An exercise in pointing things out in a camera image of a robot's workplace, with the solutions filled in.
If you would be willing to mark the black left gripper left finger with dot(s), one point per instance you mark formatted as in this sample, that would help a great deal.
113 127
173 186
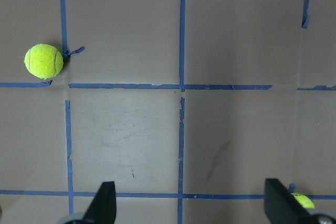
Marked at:
103 206

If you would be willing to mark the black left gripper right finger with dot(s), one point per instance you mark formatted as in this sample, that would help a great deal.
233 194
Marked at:
280 205

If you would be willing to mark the brown paper table cover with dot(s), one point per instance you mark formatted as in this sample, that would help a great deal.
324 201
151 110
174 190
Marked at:
187 105

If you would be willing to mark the tennis ball near tape curl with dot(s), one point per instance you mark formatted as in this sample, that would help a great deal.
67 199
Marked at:
43 61

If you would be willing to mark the tennis ball near left base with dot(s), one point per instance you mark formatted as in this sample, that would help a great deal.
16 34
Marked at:
303 200

